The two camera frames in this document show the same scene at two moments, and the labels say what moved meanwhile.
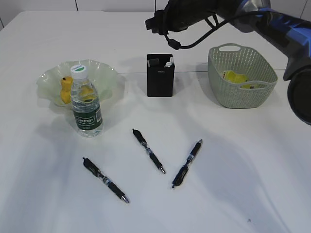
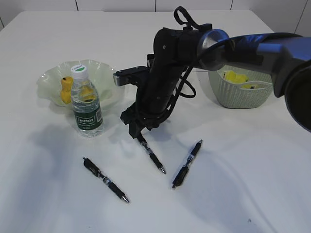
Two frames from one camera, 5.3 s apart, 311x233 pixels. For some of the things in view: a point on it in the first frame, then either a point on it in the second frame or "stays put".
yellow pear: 66,93 stays put
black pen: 96,171 stays put
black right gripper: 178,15 -> 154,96
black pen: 141,138 stays put
